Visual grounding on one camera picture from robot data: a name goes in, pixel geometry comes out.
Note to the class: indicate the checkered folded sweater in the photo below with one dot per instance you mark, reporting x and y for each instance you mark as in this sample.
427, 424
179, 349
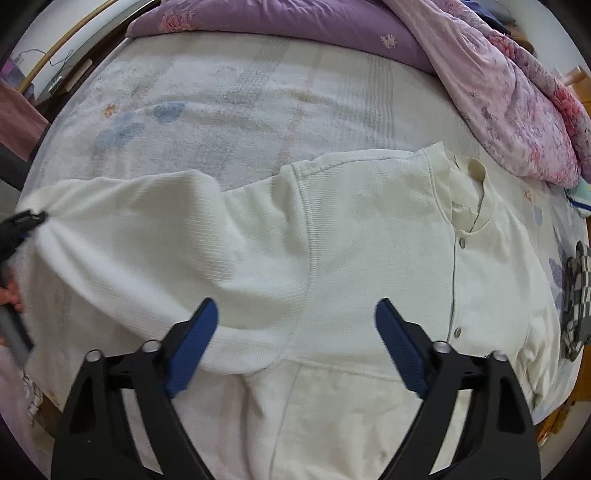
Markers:
576, 311

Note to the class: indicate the pink towel on rack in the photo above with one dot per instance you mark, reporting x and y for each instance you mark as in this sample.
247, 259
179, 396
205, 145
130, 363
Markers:
23, 127

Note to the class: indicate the floral printed bed sheet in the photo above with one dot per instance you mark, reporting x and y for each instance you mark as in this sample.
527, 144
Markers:
296, 184

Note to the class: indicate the light blue striped pillow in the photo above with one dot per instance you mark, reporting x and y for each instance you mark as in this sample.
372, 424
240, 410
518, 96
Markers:
580, 198

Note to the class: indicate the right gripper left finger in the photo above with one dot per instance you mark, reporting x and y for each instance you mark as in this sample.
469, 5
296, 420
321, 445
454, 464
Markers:
119, 421

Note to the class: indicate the person's left hand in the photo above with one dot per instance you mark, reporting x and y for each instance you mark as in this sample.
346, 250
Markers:
10, 295

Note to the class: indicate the striped clothes on floor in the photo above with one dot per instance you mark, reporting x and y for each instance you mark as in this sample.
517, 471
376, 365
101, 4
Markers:
33, 396

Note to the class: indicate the white snap-button jacket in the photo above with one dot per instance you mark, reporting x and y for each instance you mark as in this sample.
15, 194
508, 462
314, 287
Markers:
296, 382

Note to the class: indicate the wooden headboard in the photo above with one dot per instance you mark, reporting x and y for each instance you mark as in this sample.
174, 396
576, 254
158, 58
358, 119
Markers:
579, 83

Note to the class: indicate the purple floral quilt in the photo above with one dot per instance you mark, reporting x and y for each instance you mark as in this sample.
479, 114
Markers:
238, 90

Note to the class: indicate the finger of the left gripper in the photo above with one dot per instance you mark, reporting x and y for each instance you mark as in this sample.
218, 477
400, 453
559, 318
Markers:
16, 229

